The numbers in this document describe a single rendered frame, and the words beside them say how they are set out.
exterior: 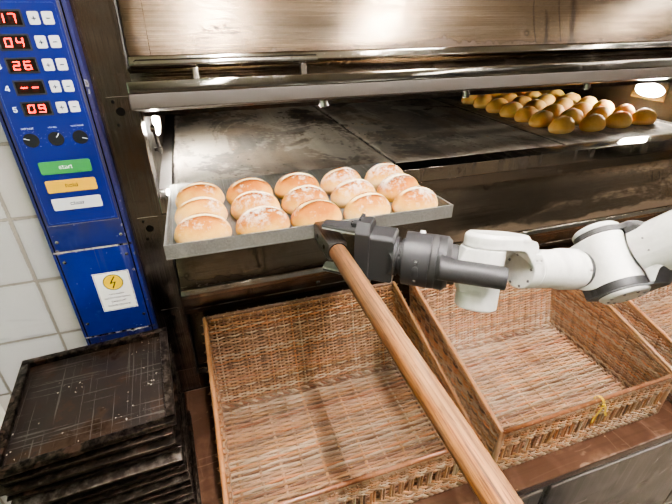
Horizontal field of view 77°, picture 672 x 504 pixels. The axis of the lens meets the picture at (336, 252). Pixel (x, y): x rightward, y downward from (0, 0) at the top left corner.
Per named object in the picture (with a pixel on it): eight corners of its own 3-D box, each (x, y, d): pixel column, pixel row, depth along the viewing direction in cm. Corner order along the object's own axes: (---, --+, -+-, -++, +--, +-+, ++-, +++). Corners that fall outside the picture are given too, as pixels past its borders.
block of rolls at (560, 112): (456, 102, 189) (458, 89, 187) (543, 96, 203) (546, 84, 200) (557, 136, 140) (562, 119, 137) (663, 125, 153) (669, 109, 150)
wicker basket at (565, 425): (398, 345, 140) (405, 275, 126) (536, 311, 155) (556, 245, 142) (489, 479, 100) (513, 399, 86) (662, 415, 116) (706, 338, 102)
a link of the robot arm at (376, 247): (351, 229, 64) (431, 239, 61) (366, 204, 72) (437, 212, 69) (350, 296, 71) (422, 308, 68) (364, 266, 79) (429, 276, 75)
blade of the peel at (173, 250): (452, 217, 86) (453, 204, 84) (166, 260, 71) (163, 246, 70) (381, 163, 115) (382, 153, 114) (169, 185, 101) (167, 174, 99)
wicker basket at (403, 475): (214, 388, 124) (198, 314, 110) (389, 347, 139) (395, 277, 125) (232, 570, 84) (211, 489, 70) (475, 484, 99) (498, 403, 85)
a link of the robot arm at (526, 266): (456, 228, 67) (520, 231, 72) (448, 282, 68) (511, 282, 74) (484, 235, 61) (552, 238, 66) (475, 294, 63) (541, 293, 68)
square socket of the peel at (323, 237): (348, 258, 71) (348, 241, 70) (327, 262, 70) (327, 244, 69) (332, 234, 79) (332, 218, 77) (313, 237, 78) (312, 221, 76)
